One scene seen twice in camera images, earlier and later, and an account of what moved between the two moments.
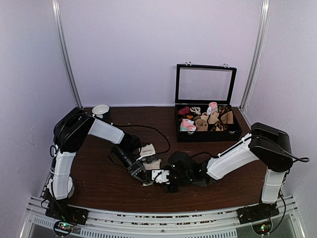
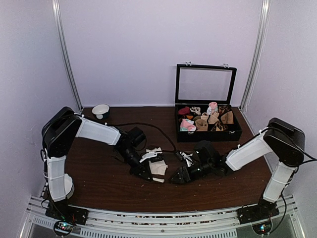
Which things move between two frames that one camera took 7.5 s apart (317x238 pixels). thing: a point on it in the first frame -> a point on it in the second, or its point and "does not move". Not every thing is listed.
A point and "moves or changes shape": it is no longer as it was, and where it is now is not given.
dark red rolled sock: (184, 111) does not move
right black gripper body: (173, 189) -> (184, 169)
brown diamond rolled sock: (219, 127) does not move
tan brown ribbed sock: (227, 118) does not move
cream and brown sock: (148, 149) moves or changes shape
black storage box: (234, 133) does not move
